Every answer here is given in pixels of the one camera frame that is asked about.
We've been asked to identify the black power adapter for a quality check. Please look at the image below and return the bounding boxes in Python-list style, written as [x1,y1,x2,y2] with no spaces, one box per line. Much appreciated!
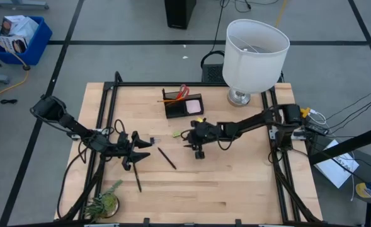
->
[304,122,329,137]

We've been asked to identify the black left arm base cable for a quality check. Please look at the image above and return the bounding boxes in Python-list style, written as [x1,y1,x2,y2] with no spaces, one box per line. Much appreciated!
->
[56,138,90,220]

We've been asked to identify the black mesh desk organizer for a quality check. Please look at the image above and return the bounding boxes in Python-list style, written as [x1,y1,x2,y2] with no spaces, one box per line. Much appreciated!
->
[161,88,205,119]

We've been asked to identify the yellow cable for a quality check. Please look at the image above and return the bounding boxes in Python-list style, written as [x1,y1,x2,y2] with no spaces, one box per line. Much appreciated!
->
[275,0,288,28]
[0,26,30,100]

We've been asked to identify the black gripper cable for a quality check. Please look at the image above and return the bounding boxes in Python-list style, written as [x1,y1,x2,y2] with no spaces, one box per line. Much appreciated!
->
[113,118,127,136]
[180,128,236,151]

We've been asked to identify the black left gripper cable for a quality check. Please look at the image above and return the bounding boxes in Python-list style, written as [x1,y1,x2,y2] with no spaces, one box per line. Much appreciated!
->
[113,118,127,136]

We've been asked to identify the black pen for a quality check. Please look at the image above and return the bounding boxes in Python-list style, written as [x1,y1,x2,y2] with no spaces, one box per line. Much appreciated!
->
[132,162,142,193]
[157,146,177,170]

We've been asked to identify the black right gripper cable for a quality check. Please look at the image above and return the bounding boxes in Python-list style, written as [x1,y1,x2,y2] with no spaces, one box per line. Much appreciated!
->
[180,128,236,151]

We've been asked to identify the black computer tower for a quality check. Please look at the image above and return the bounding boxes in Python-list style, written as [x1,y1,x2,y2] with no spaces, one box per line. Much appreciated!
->
[164,0,197,30]

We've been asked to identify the black mesh box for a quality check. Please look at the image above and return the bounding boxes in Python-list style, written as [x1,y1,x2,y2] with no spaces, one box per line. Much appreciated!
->
[200,62,225,83]

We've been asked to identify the pink sticky note pad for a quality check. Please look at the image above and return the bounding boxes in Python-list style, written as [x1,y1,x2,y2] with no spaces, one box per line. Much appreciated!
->
[185,100,202,115]

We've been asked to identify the white shade table lamp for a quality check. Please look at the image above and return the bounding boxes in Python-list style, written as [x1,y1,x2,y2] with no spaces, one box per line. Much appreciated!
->
[222,18,290,107]

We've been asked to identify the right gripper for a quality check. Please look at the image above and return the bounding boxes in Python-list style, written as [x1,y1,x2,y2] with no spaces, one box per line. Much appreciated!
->
[183,119,224,160]

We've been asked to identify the printed cardboard box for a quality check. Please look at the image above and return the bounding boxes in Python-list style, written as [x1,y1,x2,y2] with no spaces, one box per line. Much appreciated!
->
[0,34,28,54]

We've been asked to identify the blue plastic bin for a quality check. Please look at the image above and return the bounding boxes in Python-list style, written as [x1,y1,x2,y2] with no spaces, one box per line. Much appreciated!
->
[0,15,53,66]

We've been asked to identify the black stand beam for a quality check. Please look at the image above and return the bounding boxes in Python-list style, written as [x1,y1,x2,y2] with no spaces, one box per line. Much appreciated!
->
[307,122,371,165]

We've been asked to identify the white paper sheet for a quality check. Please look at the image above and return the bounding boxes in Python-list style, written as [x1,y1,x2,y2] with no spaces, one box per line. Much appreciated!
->
[314,139,360,189]

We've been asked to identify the green potted plant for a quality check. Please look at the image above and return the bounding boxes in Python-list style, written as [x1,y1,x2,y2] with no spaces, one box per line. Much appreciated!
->
[83,179,123,221]

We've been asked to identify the black metal table frame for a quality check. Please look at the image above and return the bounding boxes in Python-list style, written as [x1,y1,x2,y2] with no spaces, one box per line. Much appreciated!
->
[59,71,323,225]

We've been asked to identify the red-handled scissors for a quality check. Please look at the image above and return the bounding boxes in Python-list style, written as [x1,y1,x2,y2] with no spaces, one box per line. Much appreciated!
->
[175,83,191,100]

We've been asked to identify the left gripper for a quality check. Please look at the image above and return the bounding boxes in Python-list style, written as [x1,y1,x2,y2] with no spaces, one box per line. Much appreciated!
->
[108,131,154,172]

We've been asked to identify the yellow and blue disc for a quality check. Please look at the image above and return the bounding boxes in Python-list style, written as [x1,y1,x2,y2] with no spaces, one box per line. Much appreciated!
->
[355,182,371,199]

